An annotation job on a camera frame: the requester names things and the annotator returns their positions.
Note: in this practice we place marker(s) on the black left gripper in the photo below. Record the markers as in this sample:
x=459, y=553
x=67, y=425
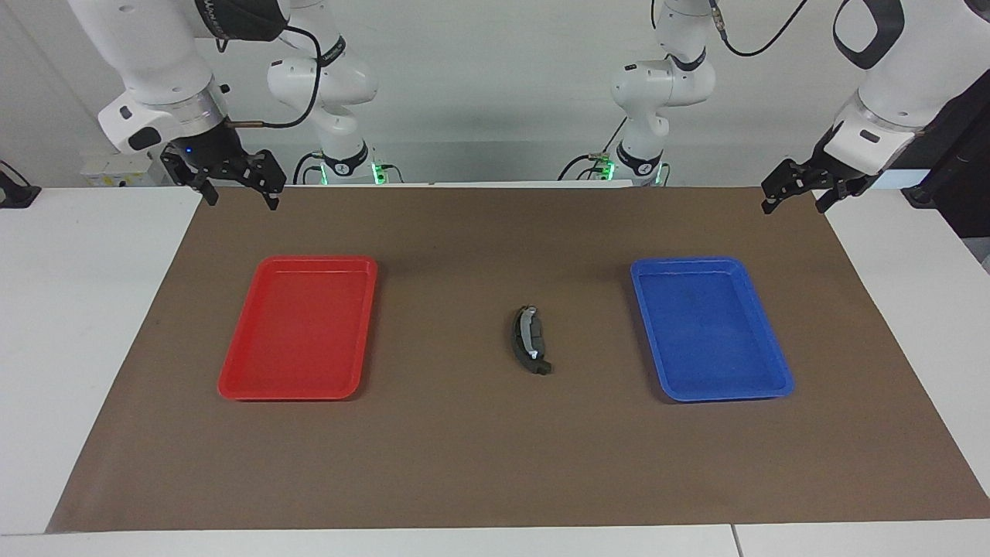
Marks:
x=820, y=172

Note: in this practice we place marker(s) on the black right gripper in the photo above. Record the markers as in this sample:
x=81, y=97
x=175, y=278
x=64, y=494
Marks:
x=216, y=147

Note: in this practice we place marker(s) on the small dark brake pad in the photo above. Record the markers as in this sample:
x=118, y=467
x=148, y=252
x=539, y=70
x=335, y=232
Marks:
x=534, y=336

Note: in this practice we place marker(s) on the long curved brake pad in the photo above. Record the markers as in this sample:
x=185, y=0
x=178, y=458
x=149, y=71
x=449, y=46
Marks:
x=517, y=340

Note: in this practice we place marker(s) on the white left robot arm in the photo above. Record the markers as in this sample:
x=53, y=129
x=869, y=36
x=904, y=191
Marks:
x=913, y=70

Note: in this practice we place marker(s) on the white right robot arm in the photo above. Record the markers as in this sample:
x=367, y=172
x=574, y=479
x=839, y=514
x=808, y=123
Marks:
x=155, y=62

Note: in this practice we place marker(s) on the black stand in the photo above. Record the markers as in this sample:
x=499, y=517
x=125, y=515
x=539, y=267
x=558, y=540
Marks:
x=963, y=170

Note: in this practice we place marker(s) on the red plastic tray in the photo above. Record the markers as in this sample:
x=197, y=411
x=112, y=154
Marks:
x=263, y=363

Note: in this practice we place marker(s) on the blue plastic tray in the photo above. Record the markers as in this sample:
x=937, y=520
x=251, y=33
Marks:
x=735, y=363

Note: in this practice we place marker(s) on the brown table mat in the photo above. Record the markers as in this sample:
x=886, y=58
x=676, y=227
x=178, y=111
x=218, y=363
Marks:
x=495, y=449

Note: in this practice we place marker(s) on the white wall box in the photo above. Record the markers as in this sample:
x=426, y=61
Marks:
x=108, y=174

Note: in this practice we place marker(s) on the black clamp mount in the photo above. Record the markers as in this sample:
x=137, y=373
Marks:
x=15, y=195

